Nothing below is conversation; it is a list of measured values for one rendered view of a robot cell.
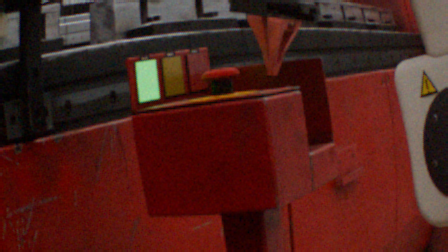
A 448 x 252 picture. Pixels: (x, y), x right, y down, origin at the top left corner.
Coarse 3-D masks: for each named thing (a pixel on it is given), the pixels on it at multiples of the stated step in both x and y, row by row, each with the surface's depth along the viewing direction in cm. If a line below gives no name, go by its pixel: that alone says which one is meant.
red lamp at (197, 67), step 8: (192, 56) 124; (200, 56) 126; (192, 64) 124; (200, 64) 126; (192, 72) 124; (200, 72) 126; (192, 80) 124; (200, 80) 126; (192, 88) 124; (200, 88) 126; (208, 88) 127
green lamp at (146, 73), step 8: (136, 64) 112; (144, 64) 114; (152, 64) 115; (144, 72) 114; (152, 72) 115; (144, 80) 114; (152, 80) 115; (144, 88) 113; (152, 88) 115; (144, 96) 113; (152, 96) 115
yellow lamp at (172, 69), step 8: (176, 56) 121; (168, 64) 119; (176, 64) 121; (168, 72) 119; (176, 72) 121; (168, 80) 119; (176, 80) 120; (168, 88) 118; (176, 88) 120; (168, 96) 118
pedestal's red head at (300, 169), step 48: (192, 96) 124; (240, 96) 106; (288, 96) 110; (144, 144) 111; (192, 144) 108; (240, 144) 106; (288, 144) 109; (144, 192) 112; (192, 192) 109; (240, 192) 107; (288, 192) 108
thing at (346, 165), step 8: (352, 144) 209; (336, 152) 199; (344, 152) 203; (352, 152) 208; (336, 160) 199; (344, 160) 203; (352, 160) 208; (344, 168) 203; (352, 168) 208; (360, 168) 208; (344, 176) 203; (352, 176) 203; (336, 184) 198; (344, 184) 198
